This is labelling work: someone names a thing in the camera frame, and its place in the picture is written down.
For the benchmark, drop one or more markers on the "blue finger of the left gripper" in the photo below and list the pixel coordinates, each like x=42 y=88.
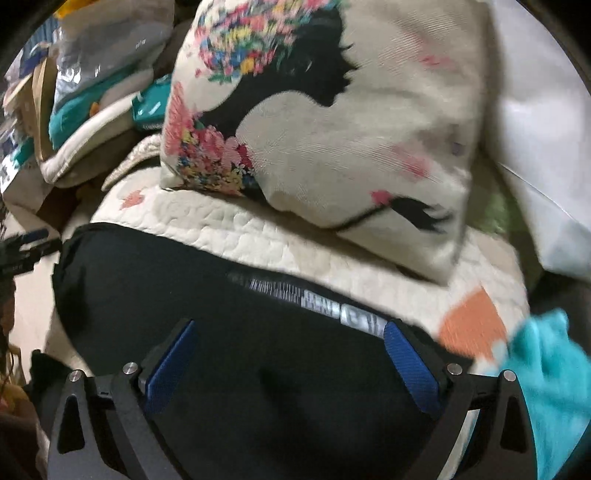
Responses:
x=20 y=253

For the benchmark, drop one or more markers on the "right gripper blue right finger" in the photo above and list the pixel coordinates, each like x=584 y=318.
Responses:
x=502 y=443

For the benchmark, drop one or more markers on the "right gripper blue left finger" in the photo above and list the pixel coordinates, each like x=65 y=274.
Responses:
x=104 y=429

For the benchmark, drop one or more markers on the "black pants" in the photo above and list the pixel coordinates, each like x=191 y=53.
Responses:
x=288 y=380

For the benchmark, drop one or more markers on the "teal cartoon fleece blanket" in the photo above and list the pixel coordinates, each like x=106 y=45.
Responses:
x=554 y=374

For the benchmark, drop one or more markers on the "beige padded chair cushion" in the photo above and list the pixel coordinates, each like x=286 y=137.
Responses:
x=98 y=145

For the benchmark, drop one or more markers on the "heart patterned quilt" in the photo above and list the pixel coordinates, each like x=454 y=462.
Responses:
x=475 y=313

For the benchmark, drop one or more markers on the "brown cardboard box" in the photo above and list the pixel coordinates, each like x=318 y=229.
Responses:
x=31 y=100

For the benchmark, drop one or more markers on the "teal wipes package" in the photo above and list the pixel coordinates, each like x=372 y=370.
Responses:
x=149 y=105

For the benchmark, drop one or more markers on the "clear plastic bag bundle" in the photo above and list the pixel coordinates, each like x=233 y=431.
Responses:
x=105 y=37

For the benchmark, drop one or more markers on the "yellow bag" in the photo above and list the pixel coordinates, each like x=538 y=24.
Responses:
x=71 y=6

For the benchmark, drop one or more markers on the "white pillow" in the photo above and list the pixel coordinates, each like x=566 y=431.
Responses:
x=537 y=130

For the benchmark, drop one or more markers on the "floral woman print cushion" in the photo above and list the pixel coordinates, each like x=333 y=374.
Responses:
x=359 y=117

